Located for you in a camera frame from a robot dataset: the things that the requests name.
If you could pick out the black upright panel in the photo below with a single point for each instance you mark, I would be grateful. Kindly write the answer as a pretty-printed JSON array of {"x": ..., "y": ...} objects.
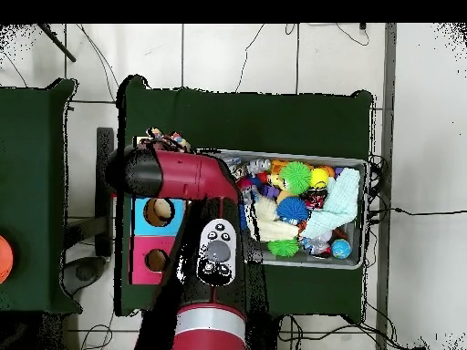
[{"x": 104, "y": 146}]

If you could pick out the black rod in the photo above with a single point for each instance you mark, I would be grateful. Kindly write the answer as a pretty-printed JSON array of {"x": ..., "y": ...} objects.
[{"x": 58, "y": 43}]

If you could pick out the cream knitted cloth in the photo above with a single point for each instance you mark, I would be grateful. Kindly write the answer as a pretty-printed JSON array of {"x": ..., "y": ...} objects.
[{"x": 273, "y": 226}]

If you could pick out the blue spiky rubber ball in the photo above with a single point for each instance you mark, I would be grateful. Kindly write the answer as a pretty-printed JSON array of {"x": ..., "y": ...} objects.
[{"x": 292, "y": 209}]

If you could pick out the large orange ball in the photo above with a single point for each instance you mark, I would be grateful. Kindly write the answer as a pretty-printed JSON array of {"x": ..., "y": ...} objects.
[{"x": 4, "y": 259}]

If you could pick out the silver mesh bin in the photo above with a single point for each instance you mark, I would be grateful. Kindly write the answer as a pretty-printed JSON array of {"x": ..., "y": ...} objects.
[{"x": 310, "y": 259}]

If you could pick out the light blue cloth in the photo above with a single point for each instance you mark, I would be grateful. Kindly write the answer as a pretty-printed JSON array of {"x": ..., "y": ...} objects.
[{"x": 341, "y": 204}]

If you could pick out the dark green table cloth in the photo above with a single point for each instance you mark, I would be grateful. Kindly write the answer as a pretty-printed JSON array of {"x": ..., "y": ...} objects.
[
  {"x": 33, "y": 182},
  {"x": 255, "y": 120}
]

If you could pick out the yellow smooth ball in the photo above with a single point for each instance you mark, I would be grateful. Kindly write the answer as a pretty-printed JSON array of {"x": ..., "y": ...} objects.
[{"x": 320, "y": 178}]

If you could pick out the green spiky rubber ball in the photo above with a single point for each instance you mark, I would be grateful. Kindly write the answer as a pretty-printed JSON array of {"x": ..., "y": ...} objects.
[
  {"x": 295, "y": 177},
  {"x": 284, "y": 247}
]

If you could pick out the wooden box with three holes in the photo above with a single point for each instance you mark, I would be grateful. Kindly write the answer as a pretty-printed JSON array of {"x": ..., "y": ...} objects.
[{"x": 142, "y": 226}]

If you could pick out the dark grey stand base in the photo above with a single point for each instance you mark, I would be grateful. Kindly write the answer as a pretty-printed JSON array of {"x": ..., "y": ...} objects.
[{"x": 82, "y": 273}]

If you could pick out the blue globe ball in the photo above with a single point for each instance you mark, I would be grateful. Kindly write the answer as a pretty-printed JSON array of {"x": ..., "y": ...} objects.
[{"x": 341, "y": 248}]

